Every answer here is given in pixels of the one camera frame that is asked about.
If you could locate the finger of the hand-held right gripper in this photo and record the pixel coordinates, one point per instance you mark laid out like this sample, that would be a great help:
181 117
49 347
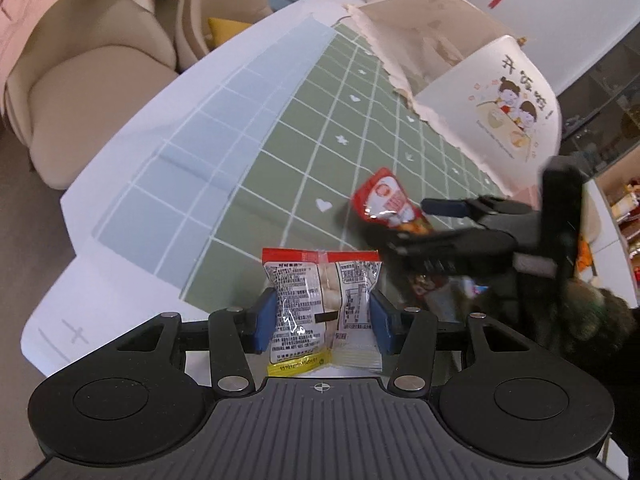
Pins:
450 247
445 206

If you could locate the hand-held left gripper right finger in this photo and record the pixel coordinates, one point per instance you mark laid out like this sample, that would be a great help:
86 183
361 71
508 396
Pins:
381 327

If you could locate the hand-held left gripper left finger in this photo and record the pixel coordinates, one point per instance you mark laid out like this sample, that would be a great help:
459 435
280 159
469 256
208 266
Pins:
264 322

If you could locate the pink cardboard box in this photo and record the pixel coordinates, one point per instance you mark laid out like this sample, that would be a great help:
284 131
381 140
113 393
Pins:
527 195

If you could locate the white red-edged snack packet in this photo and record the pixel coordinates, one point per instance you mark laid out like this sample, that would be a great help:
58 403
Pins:
300 300

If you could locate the red sausage packet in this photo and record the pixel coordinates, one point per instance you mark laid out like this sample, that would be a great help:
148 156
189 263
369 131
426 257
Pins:
385 200

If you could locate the person's right forearm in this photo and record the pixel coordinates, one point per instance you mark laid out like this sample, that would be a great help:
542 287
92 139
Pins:
600 320

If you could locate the orange plastic bag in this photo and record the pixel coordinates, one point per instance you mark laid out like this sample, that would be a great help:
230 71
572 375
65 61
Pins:
584 255

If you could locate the pale plastic packet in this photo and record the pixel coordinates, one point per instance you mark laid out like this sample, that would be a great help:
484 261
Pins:
460 300

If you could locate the glass door cabinet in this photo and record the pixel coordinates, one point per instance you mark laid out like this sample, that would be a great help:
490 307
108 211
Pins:
605 105

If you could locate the white cartoon paper bag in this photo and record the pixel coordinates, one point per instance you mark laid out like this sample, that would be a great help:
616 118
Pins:
500 95

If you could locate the green checkered tablecloth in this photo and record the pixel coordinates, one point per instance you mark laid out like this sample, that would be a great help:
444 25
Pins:
300 125

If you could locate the yellow cushion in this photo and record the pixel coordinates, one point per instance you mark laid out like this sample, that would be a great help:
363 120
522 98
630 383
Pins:
227 32

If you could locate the pink cloth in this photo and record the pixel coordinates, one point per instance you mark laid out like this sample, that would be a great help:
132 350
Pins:
30 5

